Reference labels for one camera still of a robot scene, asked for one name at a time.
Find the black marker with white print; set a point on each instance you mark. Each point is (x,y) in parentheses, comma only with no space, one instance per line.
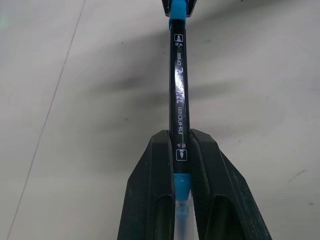
(179,87)

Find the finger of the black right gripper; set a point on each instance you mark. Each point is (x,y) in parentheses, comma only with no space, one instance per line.
(190,7)
(166,7)

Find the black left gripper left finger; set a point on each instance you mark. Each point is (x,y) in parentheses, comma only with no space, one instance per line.
(147,180)

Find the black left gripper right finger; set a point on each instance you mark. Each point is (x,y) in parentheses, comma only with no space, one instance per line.
(220,190)

